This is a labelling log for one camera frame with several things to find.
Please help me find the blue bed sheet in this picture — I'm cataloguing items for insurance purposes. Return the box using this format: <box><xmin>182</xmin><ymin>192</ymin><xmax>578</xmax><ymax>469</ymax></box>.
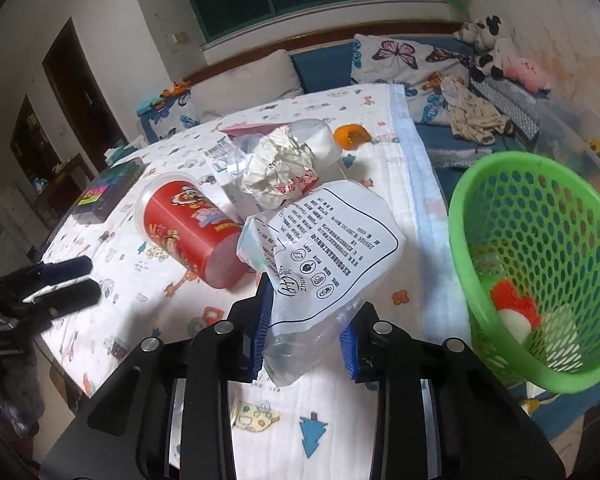
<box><xmin>137</xmin><ymin>35</ymin><xmax>600</xmax><ymax>461</ymax></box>

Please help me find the white cartoon printed blanket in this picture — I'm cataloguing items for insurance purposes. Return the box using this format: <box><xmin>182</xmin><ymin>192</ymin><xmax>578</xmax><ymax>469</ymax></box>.
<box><xmin>32</xmin><ymin>82</ymin><xmax>481</xmax><ymax>480</ymax></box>

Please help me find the printed clear plastic bag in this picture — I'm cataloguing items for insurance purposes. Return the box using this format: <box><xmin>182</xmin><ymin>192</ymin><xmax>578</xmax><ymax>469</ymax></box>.
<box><xmin>237</xmin><ymin>179</ymin><xmax>406</xmax><ymax>388</ymax></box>

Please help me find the large butterfly print pillow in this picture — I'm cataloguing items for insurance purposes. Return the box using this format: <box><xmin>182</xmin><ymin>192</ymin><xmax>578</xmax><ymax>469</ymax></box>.
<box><xmin>350</xmin><ymin>34</ymin><xmax>476</xmax><ymax>126</ymax></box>

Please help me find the grey striped cloth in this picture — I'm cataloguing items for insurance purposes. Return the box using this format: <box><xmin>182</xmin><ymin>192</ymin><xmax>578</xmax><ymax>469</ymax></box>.
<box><xmin>470</xmin><ymin>77</ymin><xmax>541</xmax><ymax>141</ymax></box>
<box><xmin>425</xmin><ymin>145</ymin><xmax>496</xmax><ymax>168</ymax></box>

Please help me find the red printed snack cup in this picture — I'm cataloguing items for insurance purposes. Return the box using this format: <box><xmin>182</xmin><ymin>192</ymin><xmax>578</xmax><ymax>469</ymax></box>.
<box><xmin>136</xmin><ymin>171</ymin><xmax>246</xmax><ymax>289</ymax></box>

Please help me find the red and white wrapper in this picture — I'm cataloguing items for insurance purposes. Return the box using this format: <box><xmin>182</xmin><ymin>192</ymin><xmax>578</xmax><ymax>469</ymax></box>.
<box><xmin>490</xmin><ymin>280</ymin><xmax>546</xmax><ymax>346</ymax></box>

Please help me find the clear plastic storage box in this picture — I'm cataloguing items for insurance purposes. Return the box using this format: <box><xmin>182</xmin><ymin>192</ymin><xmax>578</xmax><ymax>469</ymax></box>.
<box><xmin>530</xmin><ymin>102</ymin><xmax>600</xmax><ymax>196</ymax></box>

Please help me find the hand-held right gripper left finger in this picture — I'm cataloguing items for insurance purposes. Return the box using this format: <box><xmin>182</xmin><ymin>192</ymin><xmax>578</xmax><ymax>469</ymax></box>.
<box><xmin>42</xmin><ymin>274</ymin><xmax>273</xmax><ymax>480</ymax></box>

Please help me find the beige patterned garment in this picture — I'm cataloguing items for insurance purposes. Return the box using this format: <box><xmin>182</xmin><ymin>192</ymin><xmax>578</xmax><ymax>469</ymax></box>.
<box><xmin>440</xmin><ymin>76</ymin><xmax>513</xmax><ymax>143</ymax></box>

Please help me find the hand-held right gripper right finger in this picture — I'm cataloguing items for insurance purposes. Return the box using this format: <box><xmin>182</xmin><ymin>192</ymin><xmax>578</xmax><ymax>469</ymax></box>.
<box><xmin>339</xmin><ymin>301</ymin><xmax>566</xmax><ymax>480</ymax></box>

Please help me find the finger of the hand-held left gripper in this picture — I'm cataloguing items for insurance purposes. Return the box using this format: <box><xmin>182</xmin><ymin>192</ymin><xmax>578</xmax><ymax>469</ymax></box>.
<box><xmin>32</xmin><ymin>280</ymin><xmax>101</xmax><ymax>320</ymax></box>
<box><xmin>40</xmin><ymin>256</ymin><xmax>92</xmax><ymax>285</ymax></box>

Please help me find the dark wooden shelf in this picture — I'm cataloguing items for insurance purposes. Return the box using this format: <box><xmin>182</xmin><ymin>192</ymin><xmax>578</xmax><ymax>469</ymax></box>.
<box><xmin>10</xmin><ymin>95</ymin><xmax>56</xmax><ymax>186</ymax></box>

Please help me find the pink plush toy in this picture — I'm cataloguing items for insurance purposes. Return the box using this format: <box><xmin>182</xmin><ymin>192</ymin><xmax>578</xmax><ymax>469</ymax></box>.
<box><xmin>505</xmin><ymin>55</ymin><xmax>556</xmax><ymax>93</ymax></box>

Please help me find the black and white plush cow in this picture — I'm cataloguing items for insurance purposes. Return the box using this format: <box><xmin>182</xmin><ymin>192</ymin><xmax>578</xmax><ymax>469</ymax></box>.
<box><xmin>455</xmin><ymin>15</ymin><xmax>518</xmax><ymax>81</ymax></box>

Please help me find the clear plastic bottle with label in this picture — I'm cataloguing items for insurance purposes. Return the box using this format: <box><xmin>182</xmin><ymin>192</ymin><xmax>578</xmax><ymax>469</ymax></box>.
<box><xmin>202</xmin><ymin>119</ymin><xmax>342</xmax><ymax>191</ymax></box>

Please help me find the plain white pillow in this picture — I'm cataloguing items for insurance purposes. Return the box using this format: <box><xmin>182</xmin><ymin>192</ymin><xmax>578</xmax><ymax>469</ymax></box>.
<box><xmin>190</xmin><ymin>49</ymin><xmax>306</xmax><ymax>123</ymax></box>

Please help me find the orange peel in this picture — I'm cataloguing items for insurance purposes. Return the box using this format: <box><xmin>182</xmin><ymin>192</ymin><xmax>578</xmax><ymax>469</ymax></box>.
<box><xmin>332</xmin><ymin>122</ymin><xmax>372</xmax><ymax>150</ymax></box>

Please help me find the small butterfly print pillow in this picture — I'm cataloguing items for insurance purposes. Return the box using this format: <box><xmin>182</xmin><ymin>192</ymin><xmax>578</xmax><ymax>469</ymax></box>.
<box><xmin>147</xmin><ymin>95</ymin><xmax>201</xmax><ymax>142</ymax></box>

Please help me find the dark wooden door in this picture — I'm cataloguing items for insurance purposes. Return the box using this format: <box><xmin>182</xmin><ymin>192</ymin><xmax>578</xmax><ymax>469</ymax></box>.
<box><xmin>42</xmin><ymin>17</ymin><xmax>131</xmax><ymax>171</ymax></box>

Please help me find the black box with colourful print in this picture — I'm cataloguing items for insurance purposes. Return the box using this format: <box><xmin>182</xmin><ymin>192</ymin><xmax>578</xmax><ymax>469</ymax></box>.
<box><xmin>70</xmin><ymin>156</ymin><xmax>148</xmax><ymax>223</ymax></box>

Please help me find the white paper ball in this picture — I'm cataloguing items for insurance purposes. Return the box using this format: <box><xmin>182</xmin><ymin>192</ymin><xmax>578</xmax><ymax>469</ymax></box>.
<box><xmin>237</xmin><ymin>126</ymin><xmax>321</xmax><ymax>208</ymax></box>

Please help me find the teal tissue box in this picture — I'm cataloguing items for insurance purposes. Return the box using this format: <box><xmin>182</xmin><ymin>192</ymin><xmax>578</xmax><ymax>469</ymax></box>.
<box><xmin>104</xmin><ymin>144</ymin><xmax>148</xmax><ymax>166</ymax></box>

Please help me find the green plastic mesh basket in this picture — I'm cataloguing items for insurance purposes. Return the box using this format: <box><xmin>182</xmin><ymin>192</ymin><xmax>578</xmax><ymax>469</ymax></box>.
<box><xmin>447</xmin><ymin>151</ymin><xmax>600</xmax><ymax>393</ymax></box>

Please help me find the pink plastic wrapper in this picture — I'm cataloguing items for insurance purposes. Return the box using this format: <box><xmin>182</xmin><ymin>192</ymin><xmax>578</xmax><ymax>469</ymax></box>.
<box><xmin>219</xmin><ymin>121</ymin><xmax>271</xmax><ymax>137</ymax></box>

